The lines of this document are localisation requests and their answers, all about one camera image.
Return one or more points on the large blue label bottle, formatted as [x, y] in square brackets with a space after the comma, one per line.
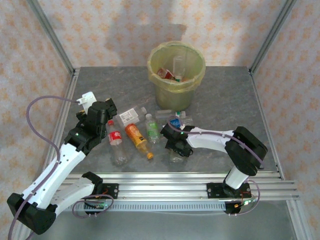
[175, 157]

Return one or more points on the clear bottle white barcode label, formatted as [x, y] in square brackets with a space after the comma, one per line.
[127, 116]

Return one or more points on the bin with yellow-green liner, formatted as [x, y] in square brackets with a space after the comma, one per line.
[172, 100]

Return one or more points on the orange label soda bottle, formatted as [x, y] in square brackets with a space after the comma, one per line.
[186, 78]

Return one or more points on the clear bottle red label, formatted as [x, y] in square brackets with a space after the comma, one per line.
[163, 73]

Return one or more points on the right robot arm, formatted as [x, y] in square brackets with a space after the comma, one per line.
[212, 140]

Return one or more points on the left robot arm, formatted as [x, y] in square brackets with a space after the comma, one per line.
[57, 172]

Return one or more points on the small blue label bottle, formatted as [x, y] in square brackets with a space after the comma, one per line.
[175, 123]

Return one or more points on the green label plastic bottle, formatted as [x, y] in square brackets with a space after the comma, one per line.
[152, 130]

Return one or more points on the small clear bottle green cap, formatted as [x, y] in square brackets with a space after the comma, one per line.
[178, 114]

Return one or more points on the red label cola bottle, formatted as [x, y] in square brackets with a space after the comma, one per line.
[115, 137]

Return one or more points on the clear bottle without label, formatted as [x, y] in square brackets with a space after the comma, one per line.
[163, 115]

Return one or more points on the orange yellow plastic bottle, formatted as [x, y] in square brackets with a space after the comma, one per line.
[136, 137]

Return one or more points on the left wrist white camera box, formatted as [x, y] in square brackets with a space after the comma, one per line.
[87, 98]

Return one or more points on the left aluminium side rail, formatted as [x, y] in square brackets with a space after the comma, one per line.
[72, 85]

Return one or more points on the aluminium side rail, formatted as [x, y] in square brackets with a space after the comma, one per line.
[72, 85]
[260, 100]

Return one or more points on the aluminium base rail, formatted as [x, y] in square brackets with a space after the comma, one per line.
[162, 187]

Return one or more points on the right aluminium side rail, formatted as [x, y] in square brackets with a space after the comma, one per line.
[260, 100]

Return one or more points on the left aluminium frame post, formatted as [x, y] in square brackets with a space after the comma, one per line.
[50, 32]

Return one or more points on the aluminium frame post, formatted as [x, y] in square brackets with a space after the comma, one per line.
[50, 32]
[272, 35]

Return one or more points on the right aluminium frame leg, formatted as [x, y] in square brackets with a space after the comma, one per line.
[298, 220]

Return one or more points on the right aluminium frame post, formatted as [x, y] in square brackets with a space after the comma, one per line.
[272, 35]

